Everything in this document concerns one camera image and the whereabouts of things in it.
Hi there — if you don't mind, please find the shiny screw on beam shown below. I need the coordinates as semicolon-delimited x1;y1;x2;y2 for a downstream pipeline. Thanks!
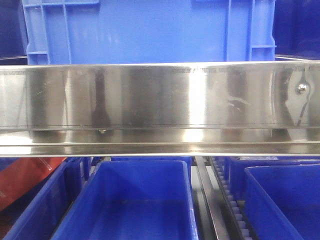
296;83;308;94

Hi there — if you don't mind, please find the dark blue crate upper left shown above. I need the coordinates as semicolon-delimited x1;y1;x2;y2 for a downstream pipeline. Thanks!
0;0;28;58

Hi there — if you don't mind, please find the blue right front bin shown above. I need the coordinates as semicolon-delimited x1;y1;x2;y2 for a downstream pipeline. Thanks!
244;164;320;240

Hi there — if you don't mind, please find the dark blue crate upper right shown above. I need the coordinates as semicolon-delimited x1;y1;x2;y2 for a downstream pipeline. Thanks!
273;0;320;60

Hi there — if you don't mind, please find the large light blue crate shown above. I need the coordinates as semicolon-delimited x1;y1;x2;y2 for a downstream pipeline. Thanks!
22;0;276;65

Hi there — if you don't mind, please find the blue centre bin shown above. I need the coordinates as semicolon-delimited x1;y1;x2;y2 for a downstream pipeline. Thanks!
52;160;198;240

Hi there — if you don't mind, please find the blue right rear bin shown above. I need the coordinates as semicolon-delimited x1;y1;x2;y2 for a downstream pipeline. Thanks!
224;155;320;201

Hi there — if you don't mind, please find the dark blue crate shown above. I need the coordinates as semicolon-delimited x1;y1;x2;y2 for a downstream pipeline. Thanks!
273;0;320;60
0;0;28;58

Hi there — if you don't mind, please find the stainless steel shelf beam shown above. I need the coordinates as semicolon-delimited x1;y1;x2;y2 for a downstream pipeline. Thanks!
0;60;320;157

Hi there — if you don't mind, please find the blue left bin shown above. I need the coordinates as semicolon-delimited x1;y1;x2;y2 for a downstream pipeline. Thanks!
0;157;92;240

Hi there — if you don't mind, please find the roller track rail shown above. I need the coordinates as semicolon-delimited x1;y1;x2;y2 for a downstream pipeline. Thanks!
195;156;257;240

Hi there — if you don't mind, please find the red bag in bin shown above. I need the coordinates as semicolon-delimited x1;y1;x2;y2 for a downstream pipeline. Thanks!
0;157;66;211

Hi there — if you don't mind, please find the blue bin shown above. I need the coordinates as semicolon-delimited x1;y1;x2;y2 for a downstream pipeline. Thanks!
52;160;198;240
0;157;92;240
244;164;320;240
224;155;320;201

